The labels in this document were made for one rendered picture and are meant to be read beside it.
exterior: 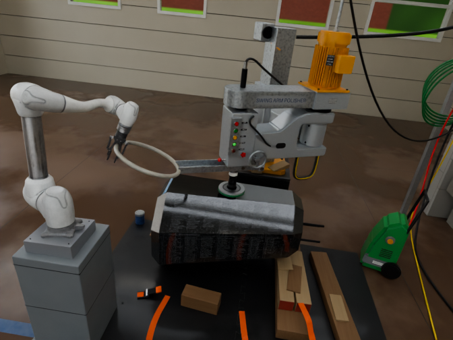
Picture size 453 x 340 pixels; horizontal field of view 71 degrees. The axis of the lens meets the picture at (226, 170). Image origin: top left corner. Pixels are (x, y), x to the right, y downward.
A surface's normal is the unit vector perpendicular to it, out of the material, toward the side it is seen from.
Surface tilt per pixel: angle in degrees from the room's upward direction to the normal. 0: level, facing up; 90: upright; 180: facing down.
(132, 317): 0
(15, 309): 0
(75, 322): 90
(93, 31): 90
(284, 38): 90
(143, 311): 0
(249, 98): 90
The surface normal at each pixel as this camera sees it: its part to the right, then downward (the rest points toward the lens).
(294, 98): 0.31, 0.46
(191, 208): 0.03, -0.31
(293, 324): 0.09, -0.89
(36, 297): -0.11, 0.44
